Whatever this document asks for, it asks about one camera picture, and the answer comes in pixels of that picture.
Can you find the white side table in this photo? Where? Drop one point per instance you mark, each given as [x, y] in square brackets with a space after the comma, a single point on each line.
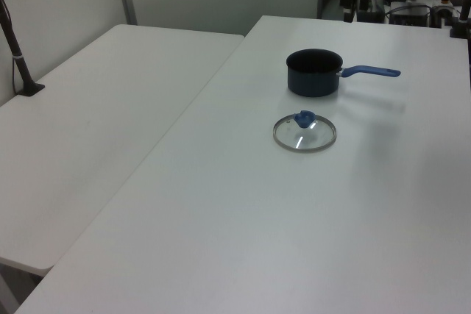
[92, 108]

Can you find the glass lid with blue knob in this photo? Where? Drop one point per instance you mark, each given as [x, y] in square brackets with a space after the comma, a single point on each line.
[304, 119]

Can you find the black electronics box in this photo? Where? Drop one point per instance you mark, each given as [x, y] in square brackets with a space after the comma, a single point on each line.
[408, 16]

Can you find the black camera pole with base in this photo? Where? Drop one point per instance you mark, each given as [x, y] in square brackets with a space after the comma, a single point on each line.
[22, 67]

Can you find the black pole with table clamp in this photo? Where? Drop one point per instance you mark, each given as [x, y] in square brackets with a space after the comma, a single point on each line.
[459, 29]

